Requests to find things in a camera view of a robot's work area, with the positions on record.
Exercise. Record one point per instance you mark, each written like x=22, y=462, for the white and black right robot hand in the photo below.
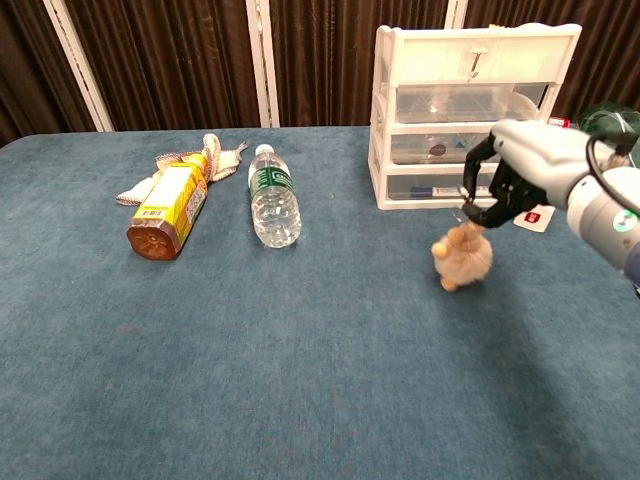
x=535, y=150

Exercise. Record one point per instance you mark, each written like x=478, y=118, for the long white box red print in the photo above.
x=535, y=219

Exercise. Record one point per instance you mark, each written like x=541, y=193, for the blue-capped white marker pen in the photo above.
x=435, y=190

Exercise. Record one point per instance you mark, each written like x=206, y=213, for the white plastic drawer organizer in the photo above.
x=430, y=60

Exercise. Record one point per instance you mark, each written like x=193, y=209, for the clear water bottle green label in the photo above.
x=275, y=210

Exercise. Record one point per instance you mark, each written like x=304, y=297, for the blue felt table cover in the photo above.
x=300, y=350

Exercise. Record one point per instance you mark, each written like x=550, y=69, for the white patterned cloth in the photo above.
x=222, y=162

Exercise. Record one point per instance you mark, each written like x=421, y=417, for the amber tea bottle yellow label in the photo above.
x=170, y=210

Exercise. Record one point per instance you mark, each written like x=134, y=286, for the dark brown pleated curtain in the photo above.
x=175, y=60

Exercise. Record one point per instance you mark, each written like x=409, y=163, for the white frame post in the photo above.
x=262, y=65
x=80, y=65
x=456, y=12

